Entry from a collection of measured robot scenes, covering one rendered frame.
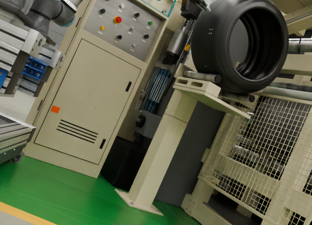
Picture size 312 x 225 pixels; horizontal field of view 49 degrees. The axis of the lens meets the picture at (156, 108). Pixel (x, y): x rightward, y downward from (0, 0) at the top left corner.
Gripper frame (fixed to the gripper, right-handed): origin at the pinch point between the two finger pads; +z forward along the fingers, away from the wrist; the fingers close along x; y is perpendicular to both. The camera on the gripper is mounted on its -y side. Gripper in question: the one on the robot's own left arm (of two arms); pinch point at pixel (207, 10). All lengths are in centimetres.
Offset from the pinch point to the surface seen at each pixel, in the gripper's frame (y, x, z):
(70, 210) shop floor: -125, -12, -15
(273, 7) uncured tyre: 22.4, -11.9, 28.9
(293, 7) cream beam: 49, 11, 61
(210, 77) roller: -31.1, -5.8, 19.4
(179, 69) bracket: -30.3, 23.9, 16.1
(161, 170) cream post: -91, 26, 43
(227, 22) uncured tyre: -2.8, -11.8, 7.8
